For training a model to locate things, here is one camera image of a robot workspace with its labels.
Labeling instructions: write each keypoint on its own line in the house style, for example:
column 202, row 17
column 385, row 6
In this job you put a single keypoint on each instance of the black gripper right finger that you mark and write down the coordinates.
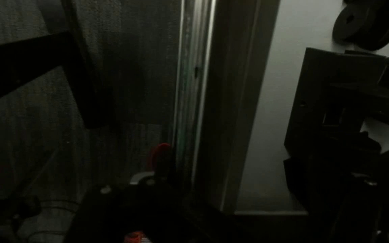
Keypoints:
column 363, row 214

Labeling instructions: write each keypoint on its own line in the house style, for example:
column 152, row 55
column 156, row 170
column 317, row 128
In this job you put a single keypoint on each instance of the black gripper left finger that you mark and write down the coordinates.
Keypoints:
column 109, row 217

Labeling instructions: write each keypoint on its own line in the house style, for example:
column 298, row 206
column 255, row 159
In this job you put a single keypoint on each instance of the black angled plastic part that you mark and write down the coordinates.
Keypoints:
column 332, row 159

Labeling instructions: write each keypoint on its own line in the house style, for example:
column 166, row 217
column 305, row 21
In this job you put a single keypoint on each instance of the tool drawer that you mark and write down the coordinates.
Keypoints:
column 239, row 70

